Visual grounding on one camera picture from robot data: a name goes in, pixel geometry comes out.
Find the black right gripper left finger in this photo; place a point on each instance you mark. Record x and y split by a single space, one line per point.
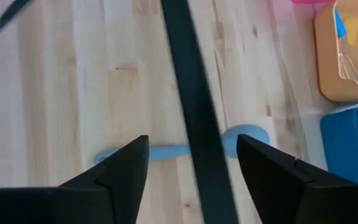
126 174

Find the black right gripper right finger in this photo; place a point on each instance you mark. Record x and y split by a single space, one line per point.
269 174

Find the black solid spoon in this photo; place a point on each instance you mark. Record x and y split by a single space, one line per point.
194 93

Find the grey-blue silicone spoon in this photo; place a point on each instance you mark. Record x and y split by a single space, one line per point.
166 153

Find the blue plastic bin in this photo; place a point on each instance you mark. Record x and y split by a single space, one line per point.
337 143

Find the yellow plastic bin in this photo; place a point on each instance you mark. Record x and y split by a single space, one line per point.
325 62

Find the pink plastic bin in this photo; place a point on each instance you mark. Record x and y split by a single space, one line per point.
309 1

